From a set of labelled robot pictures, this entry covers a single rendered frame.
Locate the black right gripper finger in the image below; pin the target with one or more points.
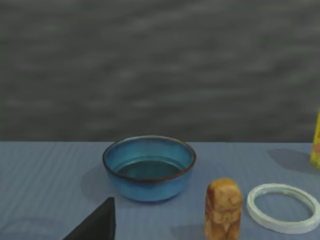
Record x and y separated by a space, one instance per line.
100 222

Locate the blue ceramic bowl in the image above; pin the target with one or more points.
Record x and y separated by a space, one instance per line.
149 168

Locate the brown bread loaf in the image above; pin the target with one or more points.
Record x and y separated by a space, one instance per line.
223 208

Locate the yellow carton box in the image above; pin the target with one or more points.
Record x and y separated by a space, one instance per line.
316 150

